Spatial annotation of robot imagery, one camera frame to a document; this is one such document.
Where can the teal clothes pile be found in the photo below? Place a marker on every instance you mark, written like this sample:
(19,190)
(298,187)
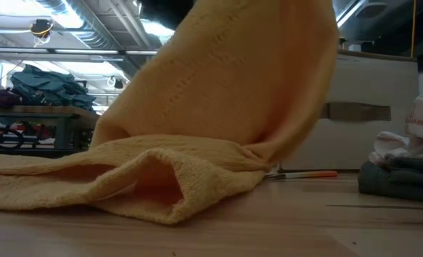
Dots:
(50,85)

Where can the long ceiling light bar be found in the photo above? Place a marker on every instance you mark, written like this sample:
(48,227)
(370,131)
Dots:
(72,51)

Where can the black ceiling spotlight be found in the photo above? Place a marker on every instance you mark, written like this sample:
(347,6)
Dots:
(118,84)

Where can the purple cloth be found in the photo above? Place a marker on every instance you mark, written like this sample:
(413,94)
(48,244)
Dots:
(6,98)

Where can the mustard yellow towel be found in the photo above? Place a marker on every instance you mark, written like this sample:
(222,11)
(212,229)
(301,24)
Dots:
(214,89)

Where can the dark grey towel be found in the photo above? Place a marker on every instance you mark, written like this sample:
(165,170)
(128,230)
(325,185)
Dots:
(393,185)

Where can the beige fabric storage box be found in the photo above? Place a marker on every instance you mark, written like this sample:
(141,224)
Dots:
(357,150)

